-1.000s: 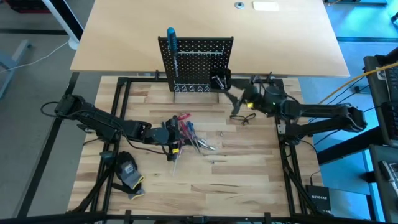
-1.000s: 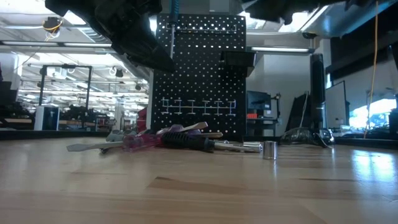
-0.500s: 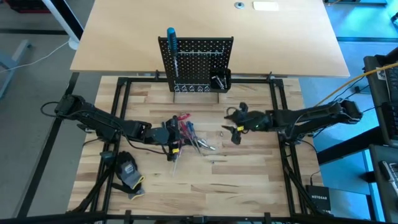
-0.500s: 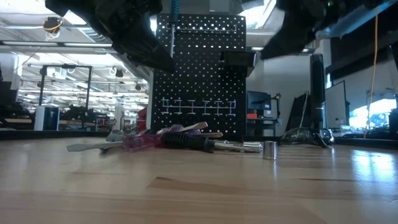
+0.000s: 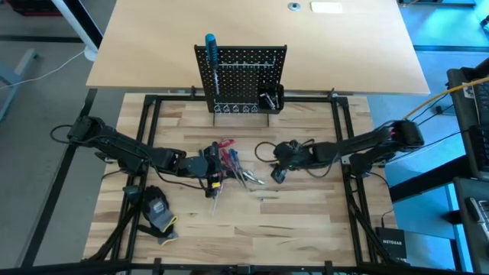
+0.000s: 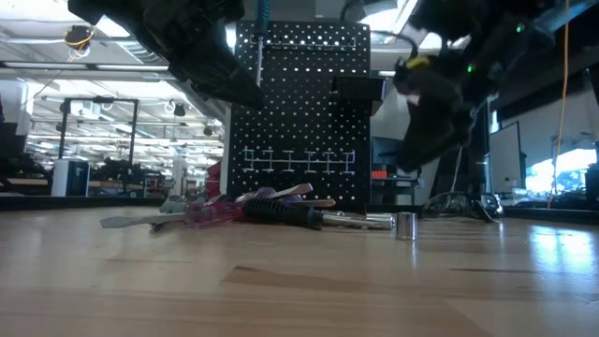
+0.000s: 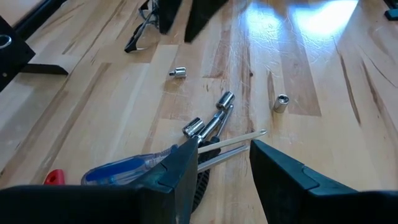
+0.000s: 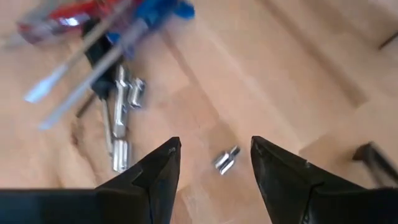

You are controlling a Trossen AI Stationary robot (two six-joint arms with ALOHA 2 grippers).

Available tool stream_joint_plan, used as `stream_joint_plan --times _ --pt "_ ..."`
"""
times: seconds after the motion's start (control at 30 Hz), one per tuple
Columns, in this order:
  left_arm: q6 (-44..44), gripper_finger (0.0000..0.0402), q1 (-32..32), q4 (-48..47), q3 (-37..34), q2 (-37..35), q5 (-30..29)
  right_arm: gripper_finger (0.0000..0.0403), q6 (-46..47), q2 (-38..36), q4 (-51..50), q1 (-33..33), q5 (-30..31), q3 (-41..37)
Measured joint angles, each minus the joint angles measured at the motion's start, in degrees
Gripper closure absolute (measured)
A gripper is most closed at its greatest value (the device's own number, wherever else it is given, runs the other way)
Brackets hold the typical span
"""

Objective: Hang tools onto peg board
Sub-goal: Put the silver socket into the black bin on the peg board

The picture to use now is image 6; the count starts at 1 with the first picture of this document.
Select chrome socket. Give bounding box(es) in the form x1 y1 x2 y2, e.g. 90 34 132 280
396 211 418 242

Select yellow cable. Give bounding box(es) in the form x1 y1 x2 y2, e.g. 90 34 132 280
546 0 571 211

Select white blue bin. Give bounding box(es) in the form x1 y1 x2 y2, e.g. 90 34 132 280
50 157 91 198

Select red cabinet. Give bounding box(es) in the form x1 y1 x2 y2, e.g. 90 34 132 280
204 161 224 201

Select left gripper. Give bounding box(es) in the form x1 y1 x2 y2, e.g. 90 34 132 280
107 0 266 111

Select black pegboard stand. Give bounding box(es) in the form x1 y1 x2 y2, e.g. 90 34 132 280
227 19 374 210

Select black upright column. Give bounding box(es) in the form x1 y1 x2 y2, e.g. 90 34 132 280
466 116 491 208

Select black ribbed handle screwdriver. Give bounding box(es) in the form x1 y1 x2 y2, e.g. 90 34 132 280
241 198 366 231

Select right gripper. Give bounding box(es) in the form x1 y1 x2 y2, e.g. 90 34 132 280
395 49 478 172

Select white board panel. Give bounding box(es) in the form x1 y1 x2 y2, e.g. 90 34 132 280
489 120 529 196

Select black clear safety glasses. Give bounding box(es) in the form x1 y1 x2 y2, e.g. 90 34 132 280
419 190 505 224

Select long thin chrome bar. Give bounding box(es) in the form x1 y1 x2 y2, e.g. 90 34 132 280
327 209 397 231

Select teal black screwdriver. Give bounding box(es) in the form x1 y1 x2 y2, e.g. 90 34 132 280
254 0 273 89

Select black plastic bin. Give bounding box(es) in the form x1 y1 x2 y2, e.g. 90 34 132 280
332 75 388 118

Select dark computer monitor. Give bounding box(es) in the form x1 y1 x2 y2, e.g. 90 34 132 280
373 135 410 169

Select white looped hook rail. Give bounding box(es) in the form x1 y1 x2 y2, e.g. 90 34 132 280
241 145 359 175

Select grey box mount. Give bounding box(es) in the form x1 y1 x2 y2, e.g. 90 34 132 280
314 0 348 21

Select black gantry frame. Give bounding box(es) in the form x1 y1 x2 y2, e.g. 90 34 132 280
57 96 141 161

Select hanging black device yellow wires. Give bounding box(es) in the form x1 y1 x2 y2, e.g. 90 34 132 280
64 24 95 63

